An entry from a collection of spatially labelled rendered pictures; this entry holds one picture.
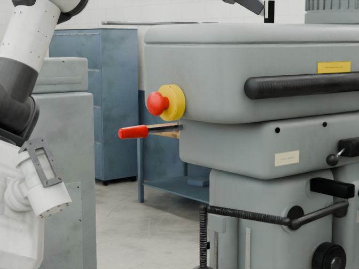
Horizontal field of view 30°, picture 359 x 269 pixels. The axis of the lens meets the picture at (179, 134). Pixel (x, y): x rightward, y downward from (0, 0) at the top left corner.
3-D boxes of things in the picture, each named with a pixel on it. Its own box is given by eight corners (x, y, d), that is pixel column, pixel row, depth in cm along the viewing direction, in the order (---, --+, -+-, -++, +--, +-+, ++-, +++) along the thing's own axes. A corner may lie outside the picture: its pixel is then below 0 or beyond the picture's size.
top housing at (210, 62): (227, 127, 102) (228, 22, 100) (131, 113, 123) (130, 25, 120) (405, 107, 131) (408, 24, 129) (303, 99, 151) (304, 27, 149)
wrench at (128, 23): (109, 24, 115) (109, 20, 115) (98, 25, 118) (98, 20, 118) (218, 25, 129) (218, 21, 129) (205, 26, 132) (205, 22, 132)
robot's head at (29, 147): (25, 203, 117) (37, 189, 111) (6, 159, 119) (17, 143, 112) (57, 192, 121) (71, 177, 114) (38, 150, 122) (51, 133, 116)
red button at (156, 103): (158, 117, 108) (157, 92, 107) (143, 115, 111) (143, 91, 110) (174, 116, 110) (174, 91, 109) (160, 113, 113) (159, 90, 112)
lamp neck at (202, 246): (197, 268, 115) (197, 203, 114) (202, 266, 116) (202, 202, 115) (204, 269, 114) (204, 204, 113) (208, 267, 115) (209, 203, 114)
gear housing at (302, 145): (266, 182, 110) (267, 122, 109) (175, 161, 129) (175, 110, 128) (388, 159, 131) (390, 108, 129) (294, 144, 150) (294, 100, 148)
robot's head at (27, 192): (22, 226, 116) (51, 206, 111) (-1, 174, 118) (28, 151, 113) (49, 218, 121) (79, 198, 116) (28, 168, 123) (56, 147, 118)
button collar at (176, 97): (176, 123, 109) (176, 85, 108) (154, 119, 114) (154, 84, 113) (186, 121, 110) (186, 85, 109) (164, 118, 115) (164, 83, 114)
